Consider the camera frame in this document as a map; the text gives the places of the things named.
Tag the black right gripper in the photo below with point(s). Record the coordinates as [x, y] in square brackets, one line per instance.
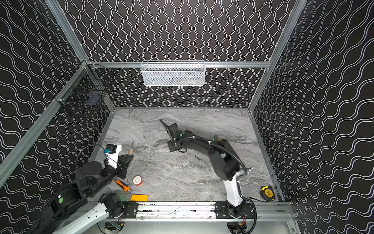
[172, 130]

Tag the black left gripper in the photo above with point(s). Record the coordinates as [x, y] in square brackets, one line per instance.
[119, 164]

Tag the light green pen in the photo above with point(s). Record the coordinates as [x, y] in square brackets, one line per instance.
[201, 161]

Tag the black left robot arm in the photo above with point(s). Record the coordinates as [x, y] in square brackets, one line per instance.
[66, 201]

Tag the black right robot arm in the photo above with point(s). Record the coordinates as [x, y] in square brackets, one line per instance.
[226, 163]

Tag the red white tape roll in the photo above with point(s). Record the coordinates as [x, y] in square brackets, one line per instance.
[137, 180]

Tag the orange utility knife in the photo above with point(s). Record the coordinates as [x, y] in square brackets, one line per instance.
[124, 186]

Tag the yellow card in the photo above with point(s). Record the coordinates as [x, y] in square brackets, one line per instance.
[141, 198]

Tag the yellow black tape measure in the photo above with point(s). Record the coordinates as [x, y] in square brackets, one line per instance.
[267, 193]

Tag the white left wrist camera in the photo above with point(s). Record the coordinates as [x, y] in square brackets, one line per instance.
[112, 154]

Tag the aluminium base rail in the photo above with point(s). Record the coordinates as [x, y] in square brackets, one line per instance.
[189, 211]

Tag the white wire mesh basket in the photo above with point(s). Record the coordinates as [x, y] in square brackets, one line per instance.
[173, 72]

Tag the black wire mesh basket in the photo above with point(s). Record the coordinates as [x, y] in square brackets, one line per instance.
[89, 92]

